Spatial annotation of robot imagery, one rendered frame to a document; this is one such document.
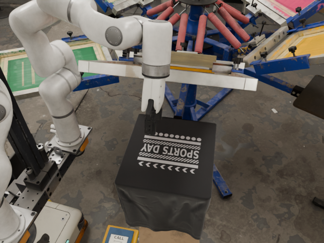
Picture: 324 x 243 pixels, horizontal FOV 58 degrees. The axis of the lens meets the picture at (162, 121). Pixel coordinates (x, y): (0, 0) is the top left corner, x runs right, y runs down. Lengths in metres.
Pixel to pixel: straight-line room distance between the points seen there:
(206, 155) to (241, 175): 1.20
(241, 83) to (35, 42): 0.67
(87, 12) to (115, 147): 2.11
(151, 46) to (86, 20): 0.17
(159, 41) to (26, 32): 0.45
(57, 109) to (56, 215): 1.11
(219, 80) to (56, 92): 0.59
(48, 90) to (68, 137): 0.25
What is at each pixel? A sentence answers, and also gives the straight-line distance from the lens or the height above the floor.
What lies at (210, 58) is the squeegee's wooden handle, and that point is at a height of 1.29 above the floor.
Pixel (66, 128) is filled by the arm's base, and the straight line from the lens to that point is 1.25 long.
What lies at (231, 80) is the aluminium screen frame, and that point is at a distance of 0.93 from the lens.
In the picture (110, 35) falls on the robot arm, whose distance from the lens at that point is 0.73.
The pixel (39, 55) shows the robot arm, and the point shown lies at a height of 1.57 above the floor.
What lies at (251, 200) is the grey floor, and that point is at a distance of 2.53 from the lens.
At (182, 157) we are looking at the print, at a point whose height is 0.95.
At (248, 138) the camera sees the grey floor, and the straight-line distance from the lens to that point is 2.95.
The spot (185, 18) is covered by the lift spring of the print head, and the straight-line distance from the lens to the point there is 2.05.
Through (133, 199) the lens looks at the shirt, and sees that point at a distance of 1.48.
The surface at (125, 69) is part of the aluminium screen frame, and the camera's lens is 0.97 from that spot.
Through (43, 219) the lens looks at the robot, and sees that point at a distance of 2.17.
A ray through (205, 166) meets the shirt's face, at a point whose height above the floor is 0.95.
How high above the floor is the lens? 2.08
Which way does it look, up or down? 44 degrees down
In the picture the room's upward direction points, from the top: straight up
